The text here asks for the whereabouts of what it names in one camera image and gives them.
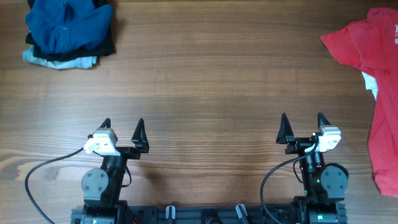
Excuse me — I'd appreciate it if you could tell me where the left white rail clip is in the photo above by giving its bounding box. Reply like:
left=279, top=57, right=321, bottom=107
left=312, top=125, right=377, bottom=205
left=165, top=205, right=176, bottom=220

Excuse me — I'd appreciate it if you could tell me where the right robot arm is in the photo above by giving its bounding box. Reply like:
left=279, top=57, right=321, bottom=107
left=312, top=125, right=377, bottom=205
left=276, top=113, right=349, bottom=223

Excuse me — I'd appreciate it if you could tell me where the white t-shirt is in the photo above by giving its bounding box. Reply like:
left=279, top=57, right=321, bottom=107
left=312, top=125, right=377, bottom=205
left=362, top=72, right=378, bottom=100

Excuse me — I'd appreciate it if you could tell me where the black cable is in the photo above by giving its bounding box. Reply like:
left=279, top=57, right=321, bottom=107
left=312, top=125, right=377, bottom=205
left=260, top=141, right=320, bottom=224
left=24, top=147, right=85, bottom=224

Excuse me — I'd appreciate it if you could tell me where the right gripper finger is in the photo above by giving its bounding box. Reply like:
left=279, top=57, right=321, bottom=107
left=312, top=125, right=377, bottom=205
left=276, top=113, right=294, bottom=144
left=317, top=112, right=330, bottom=128

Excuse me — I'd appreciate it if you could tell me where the red printed t-shirt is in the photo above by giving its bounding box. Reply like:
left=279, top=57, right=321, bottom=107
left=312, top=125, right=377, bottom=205
left=320, top=7, right=397, bottom=197

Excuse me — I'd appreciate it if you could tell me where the right white rail clip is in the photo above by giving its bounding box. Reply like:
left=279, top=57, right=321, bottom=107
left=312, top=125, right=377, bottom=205
left=235, top=203, right=248, bottom=219

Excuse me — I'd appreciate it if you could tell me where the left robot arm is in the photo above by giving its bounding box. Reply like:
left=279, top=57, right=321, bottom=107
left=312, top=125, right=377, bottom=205
left=71, top=118, right=149, bottom=224

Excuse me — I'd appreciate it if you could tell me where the right black cable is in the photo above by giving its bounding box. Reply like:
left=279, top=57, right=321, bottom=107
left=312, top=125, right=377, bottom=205
left=260, top=141, right=320, bottom=224

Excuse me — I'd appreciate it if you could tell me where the black folded garment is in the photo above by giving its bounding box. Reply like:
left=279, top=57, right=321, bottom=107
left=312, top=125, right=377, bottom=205
left=25, top=0, right=116, bottom=62

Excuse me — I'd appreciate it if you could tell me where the light grey folded garment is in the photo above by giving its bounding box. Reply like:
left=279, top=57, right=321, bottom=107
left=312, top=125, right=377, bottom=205
left=22, top=45, right=97, bottom=70

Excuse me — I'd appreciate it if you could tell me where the left black cable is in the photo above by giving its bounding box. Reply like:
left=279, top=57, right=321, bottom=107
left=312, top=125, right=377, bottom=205
left=24, top=147, right=85, bottom=224

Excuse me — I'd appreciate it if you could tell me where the white rail clip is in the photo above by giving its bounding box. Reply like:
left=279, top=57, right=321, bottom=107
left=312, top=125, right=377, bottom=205
left=235, top=203, right=248, bottom=219
left=165, top=205, right=176, bottom=220

